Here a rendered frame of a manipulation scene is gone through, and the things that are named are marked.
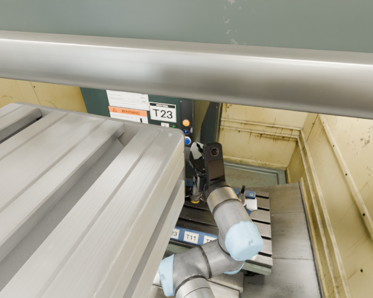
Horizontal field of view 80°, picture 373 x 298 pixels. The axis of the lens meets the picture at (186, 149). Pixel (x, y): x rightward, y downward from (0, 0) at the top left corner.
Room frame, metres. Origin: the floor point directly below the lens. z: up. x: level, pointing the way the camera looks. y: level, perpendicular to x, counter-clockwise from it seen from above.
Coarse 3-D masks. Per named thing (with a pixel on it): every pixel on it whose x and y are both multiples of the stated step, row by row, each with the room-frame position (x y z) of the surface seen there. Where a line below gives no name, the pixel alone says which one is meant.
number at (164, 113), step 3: (159, 108) 0.71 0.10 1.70; (162, 108) 0.71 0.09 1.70; (162, 111) 0.71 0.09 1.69; (165, 111) 0.70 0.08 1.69; (168, 111) 0.70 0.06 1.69; (171, 111) 0.70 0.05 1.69; (162, 114) 0.71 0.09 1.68; (165, 114) 0.71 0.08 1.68; (168, 114) 0.70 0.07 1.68; (171, 114) 0.70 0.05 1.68; (162, 117) 0.71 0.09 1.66; (165, 117) 0.71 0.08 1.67; (168, 117) 0.70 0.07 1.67; (171, 117) 0.70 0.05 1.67
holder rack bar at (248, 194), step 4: (188, 180) 0.80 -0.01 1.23; (192, 180) 0.80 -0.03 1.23; (188, 184) 0.78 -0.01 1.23; (200, 188) 0.76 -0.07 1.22; (232, 188) 0.75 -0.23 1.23; (236, 192) 0.72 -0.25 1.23; (248, 192) 0.72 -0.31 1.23; (252, 192) 0.72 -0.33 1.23; (248, 196) 0.70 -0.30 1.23; (252, 196) 0.70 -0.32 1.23
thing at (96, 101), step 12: (84, 96) 0.79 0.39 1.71; (96, 96) 0.77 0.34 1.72; (156, 96) 0.71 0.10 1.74; (96, 108) 0.78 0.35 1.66; (108, 108) 0.76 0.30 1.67; (132, 108) 0.74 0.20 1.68; (204, 108) 0.88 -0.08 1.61; (156, 120) 0.72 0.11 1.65; (180, 120) 0.69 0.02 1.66; (192, 120) 0.68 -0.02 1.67; (192, 132) 0.68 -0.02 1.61
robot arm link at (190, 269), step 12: (180, 252) 0.26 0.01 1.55; (192, 252) 0.25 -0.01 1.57; (204, 252) 0.25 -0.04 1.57; (168, 264) 0.22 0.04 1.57; (180, 264) 0.22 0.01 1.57; (192, 264) 0.22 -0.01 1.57; (204, 264) 0.23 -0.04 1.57; (168, 276) 0.20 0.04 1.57; (180, 276) 0.20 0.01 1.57; (192, 276) 0.20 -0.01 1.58; (204, 276) 0.20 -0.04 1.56; (168, 288) 0.18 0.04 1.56; (180, 288) 0.18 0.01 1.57; (192, 288) 0.17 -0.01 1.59; (204, 288) 0.17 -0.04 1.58
